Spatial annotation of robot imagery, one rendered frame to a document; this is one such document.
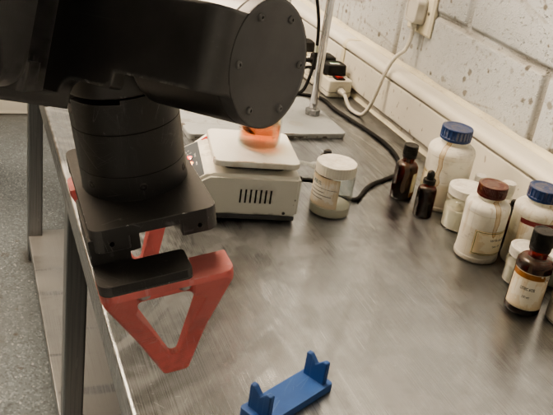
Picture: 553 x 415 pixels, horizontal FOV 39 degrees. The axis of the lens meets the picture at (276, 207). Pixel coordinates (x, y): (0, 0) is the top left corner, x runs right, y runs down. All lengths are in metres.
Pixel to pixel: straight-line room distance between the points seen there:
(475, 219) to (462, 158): 0.15
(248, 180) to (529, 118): 0.47
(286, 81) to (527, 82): 0.96
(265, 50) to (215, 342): 0.54
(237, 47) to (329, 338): 0.59
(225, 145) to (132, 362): 0.40
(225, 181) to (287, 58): 0.71
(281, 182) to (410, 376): 0.35
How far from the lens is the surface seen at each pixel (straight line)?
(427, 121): 1.44
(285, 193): 1.09
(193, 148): 1.15
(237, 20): 0.33
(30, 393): 1.96
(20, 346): 2.10
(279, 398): 0.78
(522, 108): 1.30
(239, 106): 0.34
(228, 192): 1.07
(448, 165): 1.20
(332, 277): 1.00
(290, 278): 0.98
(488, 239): 1.10
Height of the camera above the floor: 1.25
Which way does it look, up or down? 26 degrees down
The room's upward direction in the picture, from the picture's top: 9 degrees clockwise
